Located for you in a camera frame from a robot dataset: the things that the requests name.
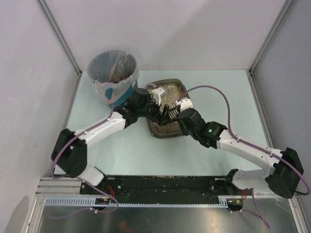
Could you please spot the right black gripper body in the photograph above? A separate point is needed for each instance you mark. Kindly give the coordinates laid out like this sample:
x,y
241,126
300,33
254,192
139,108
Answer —
x,y
178,118

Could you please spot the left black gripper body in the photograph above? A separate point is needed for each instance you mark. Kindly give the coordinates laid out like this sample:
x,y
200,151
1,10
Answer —
x,y
157,113

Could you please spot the black litter scoop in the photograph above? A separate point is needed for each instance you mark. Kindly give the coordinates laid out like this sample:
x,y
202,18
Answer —
x,y
174,112

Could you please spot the brown litter box tray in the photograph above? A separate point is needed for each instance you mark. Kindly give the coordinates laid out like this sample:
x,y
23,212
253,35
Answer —
x,y
169,130

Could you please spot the clear plastic bin liner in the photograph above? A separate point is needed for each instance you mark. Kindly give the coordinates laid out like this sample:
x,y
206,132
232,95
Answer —
x,y
111,72

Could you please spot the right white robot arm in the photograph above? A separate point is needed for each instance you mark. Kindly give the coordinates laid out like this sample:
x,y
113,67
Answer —
x,y
280,170

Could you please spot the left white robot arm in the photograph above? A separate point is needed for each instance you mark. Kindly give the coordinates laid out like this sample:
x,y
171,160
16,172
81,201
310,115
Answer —
x,y
70,151

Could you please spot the cat litter pellets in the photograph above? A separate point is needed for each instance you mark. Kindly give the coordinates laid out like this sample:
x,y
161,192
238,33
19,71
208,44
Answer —
x,y
173,93

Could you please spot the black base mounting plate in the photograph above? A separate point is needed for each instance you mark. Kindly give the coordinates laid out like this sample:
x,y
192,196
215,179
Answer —
x,y
166,189

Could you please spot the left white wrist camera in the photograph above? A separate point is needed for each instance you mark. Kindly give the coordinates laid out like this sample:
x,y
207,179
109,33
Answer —
x,y
158,93

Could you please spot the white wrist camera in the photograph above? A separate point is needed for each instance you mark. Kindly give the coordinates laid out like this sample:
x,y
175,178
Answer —
x,y
183,104
158,93

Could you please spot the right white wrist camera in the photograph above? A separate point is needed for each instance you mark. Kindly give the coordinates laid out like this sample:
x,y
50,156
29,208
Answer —
x,y
183,104

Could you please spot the grey slotted cable duct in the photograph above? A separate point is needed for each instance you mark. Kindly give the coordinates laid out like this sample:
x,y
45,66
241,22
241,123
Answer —
x,y
219,202

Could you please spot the aluminium frame rail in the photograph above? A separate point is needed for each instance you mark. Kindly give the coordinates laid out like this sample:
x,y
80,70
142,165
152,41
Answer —
x,y
281,187

